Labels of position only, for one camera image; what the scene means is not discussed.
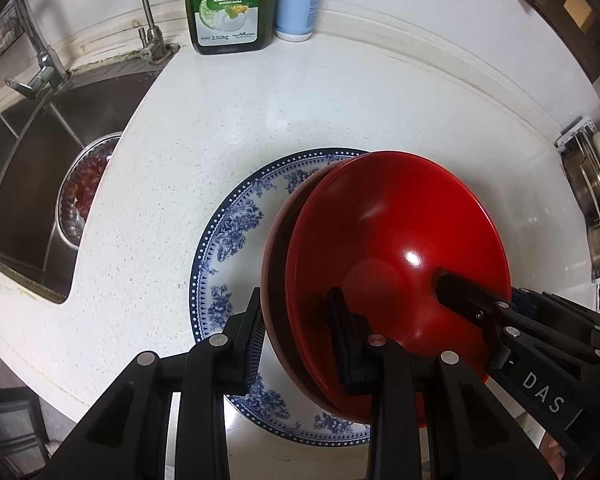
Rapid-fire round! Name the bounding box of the metal pot rack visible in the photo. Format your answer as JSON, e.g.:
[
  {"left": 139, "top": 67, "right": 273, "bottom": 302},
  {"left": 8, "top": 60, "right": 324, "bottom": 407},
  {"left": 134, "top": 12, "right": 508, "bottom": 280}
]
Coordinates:
[{"left": 555, "top": 117, "right": 600, "bottom": 281}]

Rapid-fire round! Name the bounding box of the person's right hand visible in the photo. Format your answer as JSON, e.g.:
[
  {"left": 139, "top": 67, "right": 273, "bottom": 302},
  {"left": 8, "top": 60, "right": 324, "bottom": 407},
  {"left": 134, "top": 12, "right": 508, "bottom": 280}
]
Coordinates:
[{"left": 537, "top": 432, "right": 569, "bottom": 480}]

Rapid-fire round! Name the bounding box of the tall steel kitchen faucet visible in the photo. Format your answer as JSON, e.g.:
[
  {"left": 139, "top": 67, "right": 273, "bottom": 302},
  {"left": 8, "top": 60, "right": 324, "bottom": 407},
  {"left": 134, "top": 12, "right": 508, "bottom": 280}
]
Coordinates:
[{"left": 5, "top": 0, "right": 71, "bottom": 101}]

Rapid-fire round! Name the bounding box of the red and black bowl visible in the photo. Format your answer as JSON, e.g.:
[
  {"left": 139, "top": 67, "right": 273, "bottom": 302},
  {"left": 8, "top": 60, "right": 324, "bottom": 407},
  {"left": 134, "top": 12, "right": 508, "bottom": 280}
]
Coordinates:
[{"left": 285, "top": 150, "right": 512, "bottom": 428}]

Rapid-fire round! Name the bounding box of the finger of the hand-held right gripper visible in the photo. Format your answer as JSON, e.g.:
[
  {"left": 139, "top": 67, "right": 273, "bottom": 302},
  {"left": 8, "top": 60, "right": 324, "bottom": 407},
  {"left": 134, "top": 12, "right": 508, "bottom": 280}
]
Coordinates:
[
  {"left": 434, "top": 269, "right": 526, "bottom": 349},
  {"left": 511, "top": 287, "right": 600, "bottom": 362}
]

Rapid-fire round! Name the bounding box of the steel pot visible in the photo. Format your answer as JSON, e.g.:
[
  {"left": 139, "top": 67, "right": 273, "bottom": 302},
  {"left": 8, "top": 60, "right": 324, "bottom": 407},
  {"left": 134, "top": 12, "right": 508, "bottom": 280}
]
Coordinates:
[{"left": 562, "top": 135, "right": 600, "bottom": 281}]

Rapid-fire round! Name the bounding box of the pink bowl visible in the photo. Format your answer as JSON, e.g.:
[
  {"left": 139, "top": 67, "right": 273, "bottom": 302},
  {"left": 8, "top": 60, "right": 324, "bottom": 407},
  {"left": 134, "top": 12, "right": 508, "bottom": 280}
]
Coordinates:
[{"left": 260, "top": 157, "right": 361, "bottom": 411}]

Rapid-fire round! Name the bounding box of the green dish soap bottle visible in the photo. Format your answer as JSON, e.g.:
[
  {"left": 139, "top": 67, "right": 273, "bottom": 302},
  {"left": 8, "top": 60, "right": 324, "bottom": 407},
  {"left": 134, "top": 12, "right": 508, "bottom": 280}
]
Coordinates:
[{"left": 181, "top": 0, "right": 279, "bottom": 54}]

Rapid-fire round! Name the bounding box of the white pump bottle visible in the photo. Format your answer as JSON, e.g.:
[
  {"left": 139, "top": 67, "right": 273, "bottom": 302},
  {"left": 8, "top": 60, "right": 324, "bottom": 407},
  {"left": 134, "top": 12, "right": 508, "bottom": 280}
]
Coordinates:
[{"left": 275, "top": 0, "right": 326, "bottom": 42}]

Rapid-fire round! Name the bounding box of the brown wooden window sash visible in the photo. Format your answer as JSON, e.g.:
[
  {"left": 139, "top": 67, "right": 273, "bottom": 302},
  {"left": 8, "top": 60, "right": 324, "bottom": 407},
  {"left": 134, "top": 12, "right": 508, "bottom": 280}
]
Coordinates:
[{"left": 525, "top": 0, "right": 600, "bottom": 113}]

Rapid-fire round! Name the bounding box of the blue patterned white plate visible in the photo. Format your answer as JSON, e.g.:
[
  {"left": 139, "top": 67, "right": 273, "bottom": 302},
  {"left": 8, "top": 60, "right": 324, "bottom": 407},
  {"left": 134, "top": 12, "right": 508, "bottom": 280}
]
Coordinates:
[{"left": 185, "top": 147, "right": 381, "bottom": 446}]

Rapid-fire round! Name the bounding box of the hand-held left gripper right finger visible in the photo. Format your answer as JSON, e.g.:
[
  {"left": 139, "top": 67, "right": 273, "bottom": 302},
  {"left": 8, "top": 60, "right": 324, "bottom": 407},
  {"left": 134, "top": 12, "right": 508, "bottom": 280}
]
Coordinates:
[{"left": 327, "top": 287, "right": 546, "bottom": 480}]

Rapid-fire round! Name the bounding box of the wire basket on faucet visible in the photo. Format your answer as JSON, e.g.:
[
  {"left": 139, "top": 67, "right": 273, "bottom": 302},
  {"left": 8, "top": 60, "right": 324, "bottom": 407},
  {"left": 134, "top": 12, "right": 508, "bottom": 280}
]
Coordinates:
[{"left": 0, "top": 2, "right": 23, "bottom": 73}]

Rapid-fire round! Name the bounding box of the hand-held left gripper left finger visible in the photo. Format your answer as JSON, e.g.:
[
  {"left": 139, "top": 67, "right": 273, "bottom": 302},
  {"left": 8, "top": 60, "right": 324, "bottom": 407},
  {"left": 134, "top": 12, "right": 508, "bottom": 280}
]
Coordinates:
[{"left": 37, "top": 287, "right": 267, "bottom": 480}]

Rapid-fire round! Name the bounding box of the stainless steel sink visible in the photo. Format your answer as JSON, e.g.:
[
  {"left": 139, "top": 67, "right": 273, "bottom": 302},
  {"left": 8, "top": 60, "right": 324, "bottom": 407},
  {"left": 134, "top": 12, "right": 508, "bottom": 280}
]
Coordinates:
[{"left": 0, "top": 67, "right": 166, "bottom": 303}]

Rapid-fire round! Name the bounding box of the steel bowl of red fruit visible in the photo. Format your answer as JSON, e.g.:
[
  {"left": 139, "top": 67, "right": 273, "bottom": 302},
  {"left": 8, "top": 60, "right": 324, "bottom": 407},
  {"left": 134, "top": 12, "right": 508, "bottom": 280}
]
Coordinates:
[{"left": 56, "top": 132, "right": 123, "bottom": 248}]

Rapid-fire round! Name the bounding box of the slim steel gooseneck faucet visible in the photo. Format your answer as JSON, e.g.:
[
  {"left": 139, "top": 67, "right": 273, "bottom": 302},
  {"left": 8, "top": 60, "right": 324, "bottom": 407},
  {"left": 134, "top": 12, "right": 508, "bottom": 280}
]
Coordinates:
[{"left": 47, "top": 0, "right": 181, "bottom": 64}]

